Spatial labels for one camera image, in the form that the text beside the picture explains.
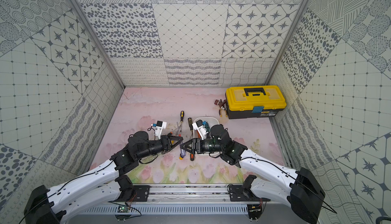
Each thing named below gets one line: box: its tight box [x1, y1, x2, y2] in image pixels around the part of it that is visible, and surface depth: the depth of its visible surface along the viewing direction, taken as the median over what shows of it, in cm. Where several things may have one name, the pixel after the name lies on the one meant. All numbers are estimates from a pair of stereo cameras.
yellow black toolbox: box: [225, 85, 287, 120], surface depth 95 cm
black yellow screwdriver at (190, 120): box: [187, 117, 193, 135], surface depth 102 cm
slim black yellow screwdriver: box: [180, 110, 185, 133], surface depth 105 cm
